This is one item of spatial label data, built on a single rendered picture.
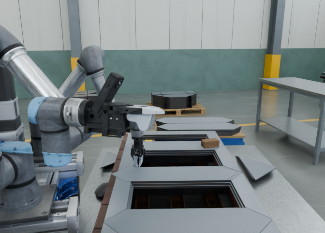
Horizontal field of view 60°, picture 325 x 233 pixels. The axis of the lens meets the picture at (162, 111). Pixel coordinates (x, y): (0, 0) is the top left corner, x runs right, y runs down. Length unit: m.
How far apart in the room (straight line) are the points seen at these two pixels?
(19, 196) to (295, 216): 1.28
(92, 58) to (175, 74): 7.32
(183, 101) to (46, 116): 5.39
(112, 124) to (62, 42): 7.70
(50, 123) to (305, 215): 1.34
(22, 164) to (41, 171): 0.55
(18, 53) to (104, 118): 0.40
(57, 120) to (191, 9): 8.17
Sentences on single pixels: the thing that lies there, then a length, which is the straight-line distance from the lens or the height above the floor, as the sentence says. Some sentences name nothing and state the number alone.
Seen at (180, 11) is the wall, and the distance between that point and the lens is 8.70.
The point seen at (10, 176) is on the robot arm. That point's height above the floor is 1.19.
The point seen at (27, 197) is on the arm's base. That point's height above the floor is 1.08.
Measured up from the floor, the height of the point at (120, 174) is 0.85.
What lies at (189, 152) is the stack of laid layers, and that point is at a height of 0.84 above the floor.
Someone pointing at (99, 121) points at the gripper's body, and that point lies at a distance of 0.74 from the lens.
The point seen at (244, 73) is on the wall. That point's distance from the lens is 9.58.
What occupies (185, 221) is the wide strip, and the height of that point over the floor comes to 0.85.
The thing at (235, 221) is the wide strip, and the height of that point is 0.85.
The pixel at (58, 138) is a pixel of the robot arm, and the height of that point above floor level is 1.37.
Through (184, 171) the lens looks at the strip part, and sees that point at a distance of 1.72.
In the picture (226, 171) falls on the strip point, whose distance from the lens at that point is 1.76.
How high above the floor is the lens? 1.63
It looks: 15 degrees down
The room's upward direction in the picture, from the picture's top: straight up
